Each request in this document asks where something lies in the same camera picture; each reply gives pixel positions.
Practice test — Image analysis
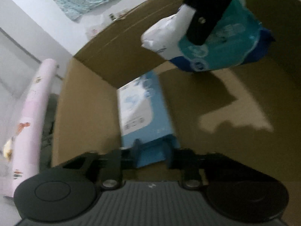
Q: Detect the brown cardboard box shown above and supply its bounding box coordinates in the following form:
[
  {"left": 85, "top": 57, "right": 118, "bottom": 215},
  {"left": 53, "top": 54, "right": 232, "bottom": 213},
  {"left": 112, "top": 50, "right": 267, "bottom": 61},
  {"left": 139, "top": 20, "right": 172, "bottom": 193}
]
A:
[{"left": 52, "top": 0, "right": 300, "bottom": 181}]

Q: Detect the blue white tissue pack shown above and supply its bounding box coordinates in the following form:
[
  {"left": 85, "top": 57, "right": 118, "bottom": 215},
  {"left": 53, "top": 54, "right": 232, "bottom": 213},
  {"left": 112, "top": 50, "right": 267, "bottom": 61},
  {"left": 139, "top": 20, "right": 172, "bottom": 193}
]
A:
[{"left": 141, "top": 0, "right": 274, "bottom": 72}]

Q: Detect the light blue wipes pack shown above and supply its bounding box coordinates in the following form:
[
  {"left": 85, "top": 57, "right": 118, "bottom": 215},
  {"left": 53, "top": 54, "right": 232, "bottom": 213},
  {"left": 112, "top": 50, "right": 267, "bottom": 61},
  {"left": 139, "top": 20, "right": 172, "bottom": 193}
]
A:
[{"left": 117, "top": 71, "right": 180, "bottom": 168}]

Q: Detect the pink-covered folding table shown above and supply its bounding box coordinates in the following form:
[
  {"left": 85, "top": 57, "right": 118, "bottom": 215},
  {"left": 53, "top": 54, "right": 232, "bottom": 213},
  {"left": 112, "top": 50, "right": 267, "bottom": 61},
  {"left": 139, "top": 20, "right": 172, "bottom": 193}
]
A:
[{"left": 1, "top": 59, "right": 58, "bottom": 197}]

